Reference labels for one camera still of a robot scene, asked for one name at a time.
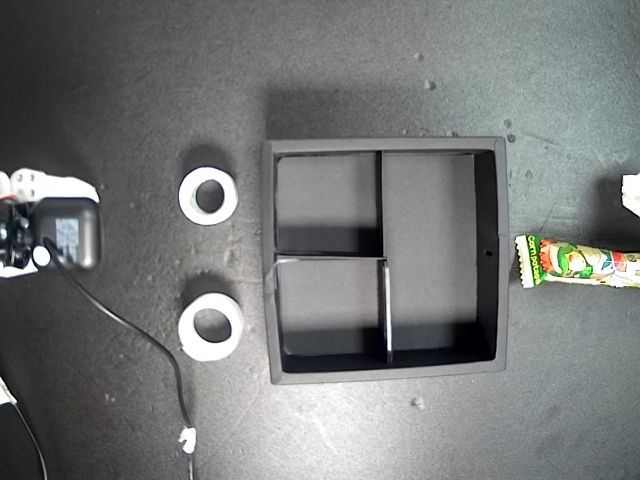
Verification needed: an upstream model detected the white tape roll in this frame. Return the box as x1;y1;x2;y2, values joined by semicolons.
177;292;245;363
177;167;239;227

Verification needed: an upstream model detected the thin black cable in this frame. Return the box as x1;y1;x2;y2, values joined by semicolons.
0;399;50;480

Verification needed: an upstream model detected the green printed snack bar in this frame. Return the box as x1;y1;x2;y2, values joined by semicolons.
514;234;640;290

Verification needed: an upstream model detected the black compartment tray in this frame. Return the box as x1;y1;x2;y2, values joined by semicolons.
261;136;511;386

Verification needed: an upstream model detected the black camera cable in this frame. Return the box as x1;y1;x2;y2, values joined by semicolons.
43;238;196;480

